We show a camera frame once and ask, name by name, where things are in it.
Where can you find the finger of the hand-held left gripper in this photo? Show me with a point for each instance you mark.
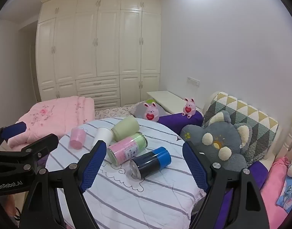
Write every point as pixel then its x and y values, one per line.
pixel 42 145
pixel 13 129

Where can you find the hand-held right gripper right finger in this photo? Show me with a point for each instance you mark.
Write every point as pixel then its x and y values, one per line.
pixel 196 168

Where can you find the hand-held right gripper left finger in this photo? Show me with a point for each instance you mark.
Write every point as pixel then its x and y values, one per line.
pixel 93 165

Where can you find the pink plastic cup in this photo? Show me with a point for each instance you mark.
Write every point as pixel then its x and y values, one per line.
pixel 77 138

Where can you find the white plastic cup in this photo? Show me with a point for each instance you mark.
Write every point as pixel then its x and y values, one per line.
pixel 103 135

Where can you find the pink and green cup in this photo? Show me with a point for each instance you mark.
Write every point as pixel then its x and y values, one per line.
pixel 127 149

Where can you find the blue and black cup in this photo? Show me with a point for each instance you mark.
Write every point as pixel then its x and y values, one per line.
pixel 152 162

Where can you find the light green cup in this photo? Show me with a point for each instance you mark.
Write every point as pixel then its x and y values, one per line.
pixel 125 128

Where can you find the person's left forearm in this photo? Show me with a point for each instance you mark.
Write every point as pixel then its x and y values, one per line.
pixel 8 205

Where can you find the pink floral quilt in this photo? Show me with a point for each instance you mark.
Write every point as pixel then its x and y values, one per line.
pixel 53 114

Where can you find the grey koala plush cushion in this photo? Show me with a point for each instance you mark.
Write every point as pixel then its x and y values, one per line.
pixel 228 133

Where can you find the purple cushion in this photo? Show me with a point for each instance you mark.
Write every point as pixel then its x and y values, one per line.
pixel 179 122

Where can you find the heart print bed sheet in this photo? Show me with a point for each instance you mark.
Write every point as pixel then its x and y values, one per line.
pixel 112 112

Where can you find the pink bunny plush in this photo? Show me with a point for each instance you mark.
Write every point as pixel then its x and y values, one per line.
pixel 150 113
pixel 189 108

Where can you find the purple bed sheet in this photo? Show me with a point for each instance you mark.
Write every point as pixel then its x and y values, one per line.
pixel 260 173

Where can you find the white bedside table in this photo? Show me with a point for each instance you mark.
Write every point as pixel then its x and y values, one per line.
pixel 167 99

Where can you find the triangle pattern quilted pillow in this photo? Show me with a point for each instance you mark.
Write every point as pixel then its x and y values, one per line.
pixel 255 121

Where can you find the pink pillow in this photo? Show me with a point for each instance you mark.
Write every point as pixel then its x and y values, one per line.
pixel 272 190

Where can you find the blue printed cloth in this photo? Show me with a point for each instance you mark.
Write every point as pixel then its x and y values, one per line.
pixel 288 194

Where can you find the white headboard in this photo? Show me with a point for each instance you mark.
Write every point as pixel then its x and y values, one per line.
pixel 288 139

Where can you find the cream wardrobe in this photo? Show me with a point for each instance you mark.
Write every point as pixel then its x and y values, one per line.
pixel 107 40

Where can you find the white wall socket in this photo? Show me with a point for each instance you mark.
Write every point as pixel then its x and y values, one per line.
pixel 192 81

